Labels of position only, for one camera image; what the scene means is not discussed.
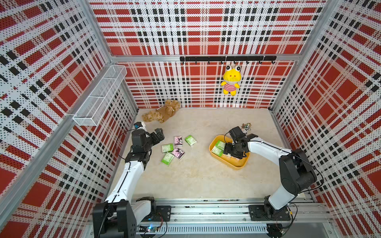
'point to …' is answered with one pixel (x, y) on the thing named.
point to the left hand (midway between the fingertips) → (159, 132)
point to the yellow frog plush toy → (231, 76)
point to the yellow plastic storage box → (234, 164)
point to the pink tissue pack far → (178, 141)
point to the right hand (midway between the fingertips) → (229, 152)
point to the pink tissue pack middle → (178, 153)
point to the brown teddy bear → (162, 113)
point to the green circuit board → (151, 229)
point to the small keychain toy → (246, 127)
